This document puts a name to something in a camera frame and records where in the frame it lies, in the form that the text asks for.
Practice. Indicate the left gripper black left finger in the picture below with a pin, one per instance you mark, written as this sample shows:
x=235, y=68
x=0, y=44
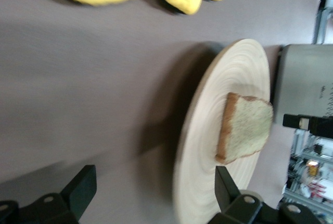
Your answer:
x=76, y=192

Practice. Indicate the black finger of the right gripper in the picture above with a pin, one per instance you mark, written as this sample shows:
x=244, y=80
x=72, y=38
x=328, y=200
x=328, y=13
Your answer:
x=321, y=127

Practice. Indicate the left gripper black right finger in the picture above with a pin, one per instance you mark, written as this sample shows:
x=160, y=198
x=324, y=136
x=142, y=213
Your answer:
x=229, y=198

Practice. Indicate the round wooden plate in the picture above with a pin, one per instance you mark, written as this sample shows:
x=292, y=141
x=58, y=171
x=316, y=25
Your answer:
x=203, y=143

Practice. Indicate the slice of bread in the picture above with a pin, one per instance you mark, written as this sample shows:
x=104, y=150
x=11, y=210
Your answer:
x=247, y=127

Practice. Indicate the chrome two-slot toaster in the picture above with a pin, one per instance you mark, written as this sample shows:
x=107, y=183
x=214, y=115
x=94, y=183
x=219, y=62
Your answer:
x=299, y=78

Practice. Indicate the cluttered metal shelf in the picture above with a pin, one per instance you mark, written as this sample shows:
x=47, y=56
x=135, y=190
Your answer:
x=309, y=177

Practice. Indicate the aluminium frame post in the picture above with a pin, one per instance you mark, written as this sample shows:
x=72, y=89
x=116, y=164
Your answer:
x=322, y=26

